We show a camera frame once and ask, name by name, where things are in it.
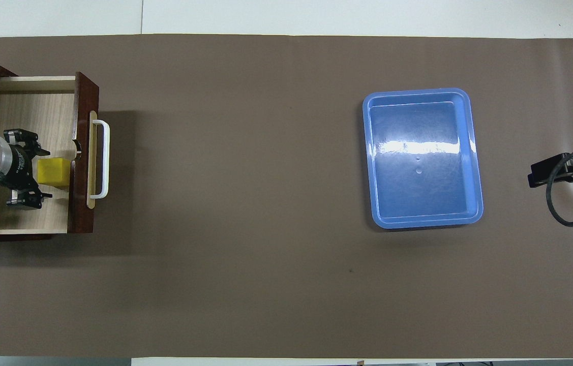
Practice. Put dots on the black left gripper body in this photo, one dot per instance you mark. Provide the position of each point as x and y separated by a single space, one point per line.
21 168

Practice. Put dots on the dark wooden drawer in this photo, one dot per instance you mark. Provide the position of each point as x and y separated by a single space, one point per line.
37 112

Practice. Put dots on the yellow cube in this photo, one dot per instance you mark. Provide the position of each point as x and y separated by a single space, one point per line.
54 172

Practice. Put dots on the blue plastic tray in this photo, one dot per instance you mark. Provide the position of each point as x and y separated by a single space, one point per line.
421 162

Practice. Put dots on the brown paper table mat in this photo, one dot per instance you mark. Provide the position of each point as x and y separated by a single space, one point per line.
266 229

